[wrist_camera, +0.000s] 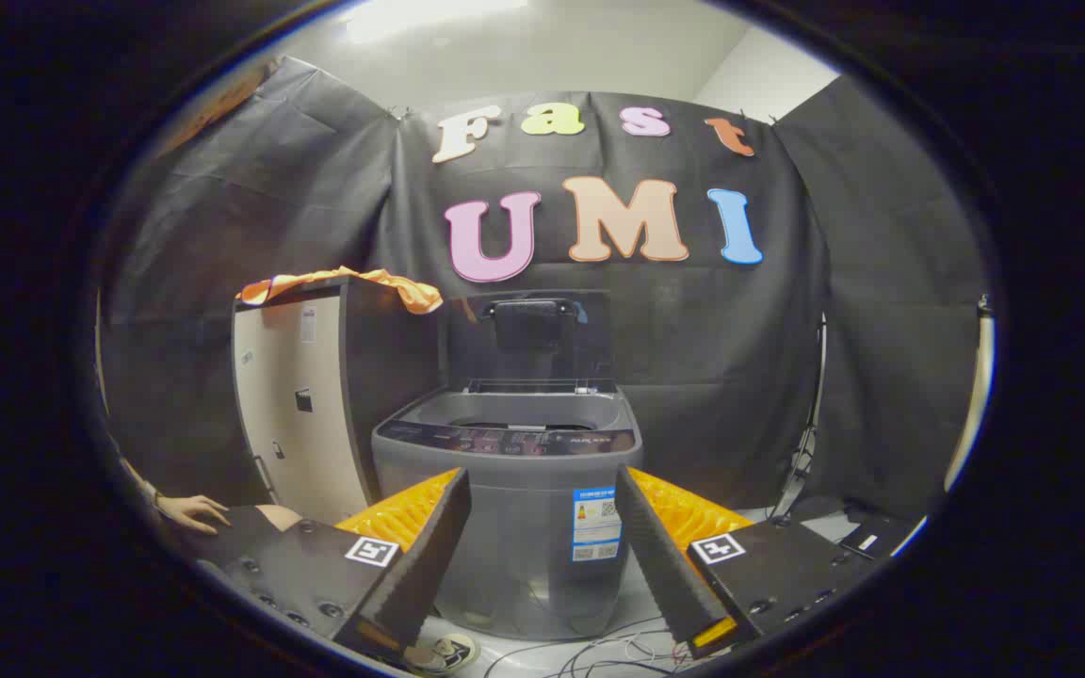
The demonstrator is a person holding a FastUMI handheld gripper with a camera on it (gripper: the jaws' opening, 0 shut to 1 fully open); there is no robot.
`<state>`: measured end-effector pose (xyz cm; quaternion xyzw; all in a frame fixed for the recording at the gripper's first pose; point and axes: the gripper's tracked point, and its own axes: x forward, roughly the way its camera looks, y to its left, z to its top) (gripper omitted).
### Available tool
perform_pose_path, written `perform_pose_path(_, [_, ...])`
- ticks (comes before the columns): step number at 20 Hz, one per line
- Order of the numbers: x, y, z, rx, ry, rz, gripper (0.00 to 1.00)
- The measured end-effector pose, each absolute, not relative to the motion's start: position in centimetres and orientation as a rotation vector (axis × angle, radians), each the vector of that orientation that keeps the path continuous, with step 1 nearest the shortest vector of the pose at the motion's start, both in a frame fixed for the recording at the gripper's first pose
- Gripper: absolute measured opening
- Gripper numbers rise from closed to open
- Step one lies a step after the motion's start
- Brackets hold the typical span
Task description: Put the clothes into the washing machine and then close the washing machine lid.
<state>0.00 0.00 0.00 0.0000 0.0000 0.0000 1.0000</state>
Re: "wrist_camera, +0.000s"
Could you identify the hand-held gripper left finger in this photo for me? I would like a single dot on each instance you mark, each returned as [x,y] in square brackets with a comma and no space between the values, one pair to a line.
[429,546]

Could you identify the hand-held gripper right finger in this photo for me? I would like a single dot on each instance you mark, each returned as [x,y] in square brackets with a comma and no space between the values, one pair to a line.
[655,551]

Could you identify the grey washing machine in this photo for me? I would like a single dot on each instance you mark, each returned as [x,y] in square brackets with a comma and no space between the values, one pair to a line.
[528,527]

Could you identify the dark washing machine lid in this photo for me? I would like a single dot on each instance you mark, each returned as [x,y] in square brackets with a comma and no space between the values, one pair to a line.
[533,330]

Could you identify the orange garment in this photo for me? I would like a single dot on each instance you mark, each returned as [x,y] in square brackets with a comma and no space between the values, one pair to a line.
[415,294]

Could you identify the person's sneaker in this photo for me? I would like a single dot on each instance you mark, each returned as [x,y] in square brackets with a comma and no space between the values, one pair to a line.
[444,652]

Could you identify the person's leg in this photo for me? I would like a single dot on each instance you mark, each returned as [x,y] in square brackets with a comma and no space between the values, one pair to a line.
[277,516]

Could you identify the dark cabinet with beige door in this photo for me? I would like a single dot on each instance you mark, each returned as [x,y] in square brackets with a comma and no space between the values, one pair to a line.
[302,424]

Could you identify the flat black box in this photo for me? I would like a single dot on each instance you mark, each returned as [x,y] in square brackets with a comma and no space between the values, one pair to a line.
[872,539]

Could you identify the black backdrop cloth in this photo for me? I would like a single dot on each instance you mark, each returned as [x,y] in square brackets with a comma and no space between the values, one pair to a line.
[712,330]

